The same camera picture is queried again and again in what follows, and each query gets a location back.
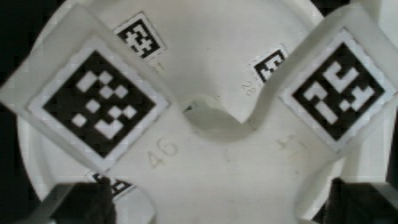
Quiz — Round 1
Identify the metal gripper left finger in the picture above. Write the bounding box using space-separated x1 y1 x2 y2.
12 182 117 224

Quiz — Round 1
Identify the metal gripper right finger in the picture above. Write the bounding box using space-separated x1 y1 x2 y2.
312 178 398 224

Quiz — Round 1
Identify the white cylindrical table leg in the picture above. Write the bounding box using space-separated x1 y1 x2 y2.
183 94 241 132

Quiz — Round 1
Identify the white cross-shaped table base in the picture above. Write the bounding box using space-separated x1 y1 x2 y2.
0 3 398 224

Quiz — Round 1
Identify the white round table top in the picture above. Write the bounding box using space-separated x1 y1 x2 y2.
16 0 398 214

